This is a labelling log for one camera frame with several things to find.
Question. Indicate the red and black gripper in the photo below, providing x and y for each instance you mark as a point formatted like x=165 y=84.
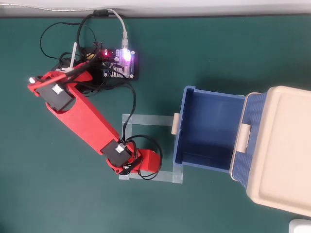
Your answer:
x=150 y=161

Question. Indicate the black controller circuit board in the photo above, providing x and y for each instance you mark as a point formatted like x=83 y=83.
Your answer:
x=133 y=70

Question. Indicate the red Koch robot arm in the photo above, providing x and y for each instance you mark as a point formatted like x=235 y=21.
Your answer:
x=90 y=116

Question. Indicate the beige plastic drawer cabinet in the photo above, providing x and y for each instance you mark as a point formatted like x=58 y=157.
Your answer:
x=291 y=150

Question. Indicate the white device corner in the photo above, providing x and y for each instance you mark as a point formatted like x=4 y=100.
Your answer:
x=301 y=228

